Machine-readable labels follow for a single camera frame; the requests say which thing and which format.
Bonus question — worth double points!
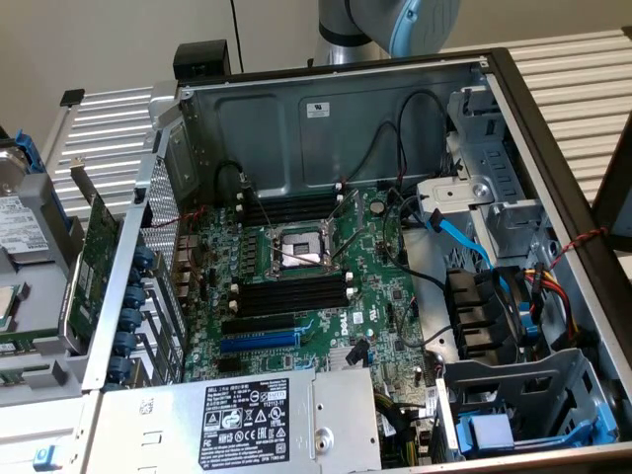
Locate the black power supply label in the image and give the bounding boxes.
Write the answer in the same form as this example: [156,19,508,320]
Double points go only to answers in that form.
[197,377,291,471]

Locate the thin metal locking lever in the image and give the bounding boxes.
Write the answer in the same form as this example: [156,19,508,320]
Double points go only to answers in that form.
[325,229,369,264]
[243,180,280,236]

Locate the blue plastic disk caddy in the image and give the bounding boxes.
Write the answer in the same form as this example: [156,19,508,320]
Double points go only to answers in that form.
[453,403,619,458]

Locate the blue hard disk carrier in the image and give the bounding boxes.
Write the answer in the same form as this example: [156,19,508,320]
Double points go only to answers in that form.
[13,126,46,175]

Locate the blue case latch button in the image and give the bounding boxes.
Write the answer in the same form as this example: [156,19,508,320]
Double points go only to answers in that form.
[32,442,63,473]

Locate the black looped wire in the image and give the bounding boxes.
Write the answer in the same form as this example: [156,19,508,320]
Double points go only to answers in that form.
[344,87,451,185]

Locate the silver hard disk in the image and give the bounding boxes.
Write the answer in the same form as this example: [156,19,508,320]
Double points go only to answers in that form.
[0,146,51,259]

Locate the open grey PC case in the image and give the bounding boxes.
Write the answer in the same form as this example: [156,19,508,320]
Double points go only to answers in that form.
[81,46,632,474]

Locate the metal socket cover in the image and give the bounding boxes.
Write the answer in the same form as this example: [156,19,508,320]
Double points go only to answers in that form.
[321,189,367,238]

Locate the blue card retention clip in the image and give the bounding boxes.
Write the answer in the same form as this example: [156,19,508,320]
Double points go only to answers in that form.
[121,284,148,311]
[106,355,133,382]
[118,307,144,333]
[131,244,156,272]
[113,330,139,356]

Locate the small silver heatsink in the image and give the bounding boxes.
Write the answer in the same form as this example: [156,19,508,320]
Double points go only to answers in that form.
[326,344,372,372]

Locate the green graphics card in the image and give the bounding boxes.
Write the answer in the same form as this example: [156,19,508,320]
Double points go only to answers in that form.
[57,156,125,357]

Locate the black RAM slot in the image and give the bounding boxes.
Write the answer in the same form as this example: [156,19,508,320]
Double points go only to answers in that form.
[240,185,343,202]
[231,297,356,319]
[241,199,343,218]
[240,193,343,210]
[230,280,355,301]
[230,289,356,310]
[230,271,355,292]
[242,206,342,227]

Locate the silver CPU chip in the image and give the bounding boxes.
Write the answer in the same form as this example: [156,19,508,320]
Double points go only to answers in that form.
[0,282,25,333]

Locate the CPU socket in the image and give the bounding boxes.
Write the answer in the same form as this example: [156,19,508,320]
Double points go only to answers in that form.
[264,216,343,281]

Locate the short red black wire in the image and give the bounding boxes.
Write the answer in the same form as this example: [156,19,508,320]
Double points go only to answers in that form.
[149,204,208,231]

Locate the black box behind case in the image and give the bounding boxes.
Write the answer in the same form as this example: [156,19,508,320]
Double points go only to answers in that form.
[172,40,233,86]

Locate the grey metal disk bay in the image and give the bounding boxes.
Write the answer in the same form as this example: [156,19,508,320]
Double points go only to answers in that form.
[434,347,621,463]

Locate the long black expansion slot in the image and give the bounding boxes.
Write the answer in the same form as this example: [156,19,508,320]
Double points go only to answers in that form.
[220,314,297,338]

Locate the yellow red power wires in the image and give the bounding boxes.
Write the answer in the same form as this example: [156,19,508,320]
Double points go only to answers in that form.
[521,262,585,343]

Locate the dark panel beside case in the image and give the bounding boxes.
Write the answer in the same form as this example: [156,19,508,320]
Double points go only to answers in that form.
[591,112,632,251]

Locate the silver drive bracket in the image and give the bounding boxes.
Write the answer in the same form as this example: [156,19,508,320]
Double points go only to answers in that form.
[414,176,496,214]

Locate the thin black wall cable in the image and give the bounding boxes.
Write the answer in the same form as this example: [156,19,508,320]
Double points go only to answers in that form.
[228,0,246,75]

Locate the blue SATA wire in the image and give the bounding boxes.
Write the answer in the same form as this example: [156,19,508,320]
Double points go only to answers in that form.
[428,208,525,322]

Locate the silver power supply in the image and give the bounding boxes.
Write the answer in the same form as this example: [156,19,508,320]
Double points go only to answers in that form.
[84,365,384,474]

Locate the green Dell motherboard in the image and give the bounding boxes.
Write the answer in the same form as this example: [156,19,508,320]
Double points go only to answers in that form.
[181,183,438,448]

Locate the blue expansion slot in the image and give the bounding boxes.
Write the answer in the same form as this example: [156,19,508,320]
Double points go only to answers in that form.
[218,331,301,355]

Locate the long red black twisted wire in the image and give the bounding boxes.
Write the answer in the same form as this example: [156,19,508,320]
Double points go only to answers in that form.
[546,225,611,274]

